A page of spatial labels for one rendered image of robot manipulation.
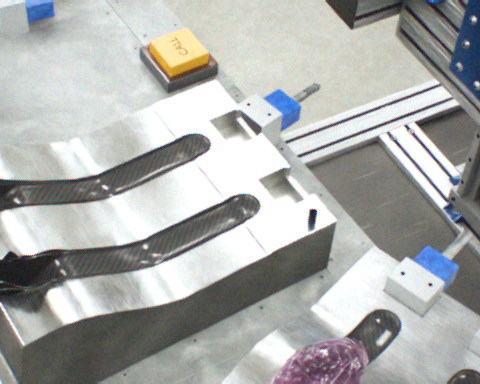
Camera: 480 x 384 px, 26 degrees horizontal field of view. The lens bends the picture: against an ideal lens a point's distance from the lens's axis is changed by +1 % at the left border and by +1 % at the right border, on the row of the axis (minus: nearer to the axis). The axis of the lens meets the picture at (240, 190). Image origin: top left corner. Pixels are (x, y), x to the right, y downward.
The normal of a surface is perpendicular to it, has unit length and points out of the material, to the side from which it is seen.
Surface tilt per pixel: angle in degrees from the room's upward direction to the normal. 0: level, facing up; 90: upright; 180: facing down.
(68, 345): 90
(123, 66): 0
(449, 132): 0
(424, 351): 0
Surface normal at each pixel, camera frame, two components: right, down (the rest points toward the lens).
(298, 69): 0.06, -0.65
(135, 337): 0.53, 0.66
